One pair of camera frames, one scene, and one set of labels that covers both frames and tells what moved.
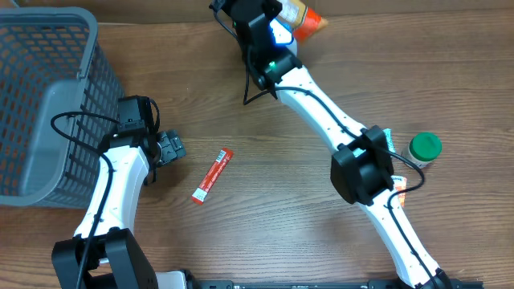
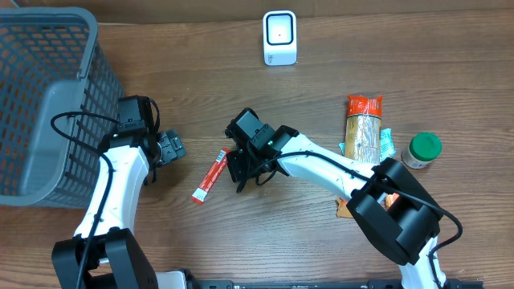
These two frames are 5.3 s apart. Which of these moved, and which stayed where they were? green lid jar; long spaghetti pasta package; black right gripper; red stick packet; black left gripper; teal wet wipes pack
Moved: black right gripper; long spaghetti pasta package
Stayed: teal wet wipes pack; red stick packet; black left gripper; green lid jar
